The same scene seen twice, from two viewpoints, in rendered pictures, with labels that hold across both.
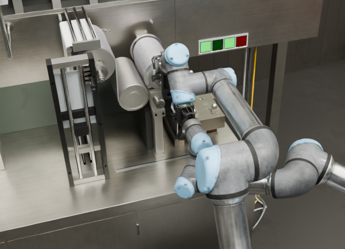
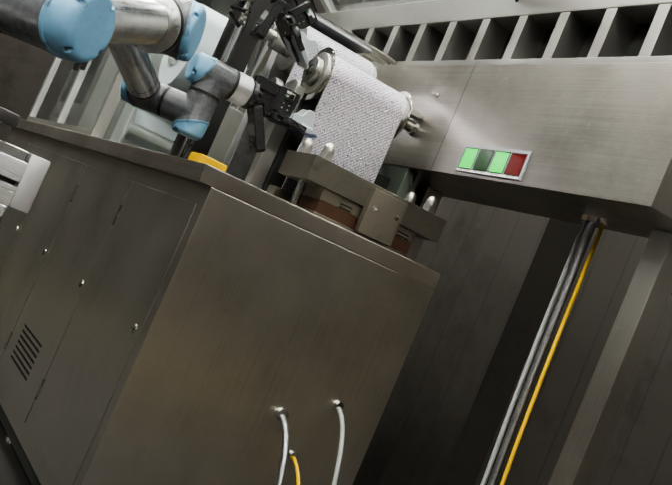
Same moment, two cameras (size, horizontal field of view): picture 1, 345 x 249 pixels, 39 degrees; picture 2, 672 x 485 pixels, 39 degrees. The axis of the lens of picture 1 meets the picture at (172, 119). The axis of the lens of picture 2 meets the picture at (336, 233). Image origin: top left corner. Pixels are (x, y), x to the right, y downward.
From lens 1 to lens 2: 3.03 m
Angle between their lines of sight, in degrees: 81
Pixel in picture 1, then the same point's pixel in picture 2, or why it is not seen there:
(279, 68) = (615, 338)
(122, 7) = (424, 70)
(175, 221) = (133, 226)
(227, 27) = (510, 133)
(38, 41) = not seen: hidden behind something
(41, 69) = not seen: hidden behind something
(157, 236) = (114, 244)
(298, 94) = not seen: outside the picture
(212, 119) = (304, 156)
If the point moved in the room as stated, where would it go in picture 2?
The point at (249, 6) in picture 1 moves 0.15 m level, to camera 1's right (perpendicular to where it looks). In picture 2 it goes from (555, 98) to (588, 91)
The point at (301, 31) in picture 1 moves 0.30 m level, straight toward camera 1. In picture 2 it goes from (621, 180) to (479, 121)
